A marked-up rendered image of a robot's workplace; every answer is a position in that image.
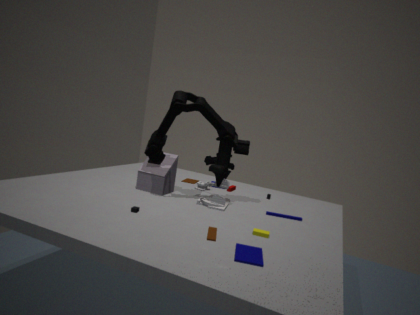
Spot yellow rectangular block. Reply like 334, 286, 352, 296
253, 228, 269, 238

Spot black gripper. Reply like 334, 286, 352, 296
209, 151, 234, 187

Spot brown flat bar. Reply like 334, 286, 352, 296
207, 226, 217, 241

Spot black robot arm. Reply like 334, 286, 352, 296
145, 91, 250, 165

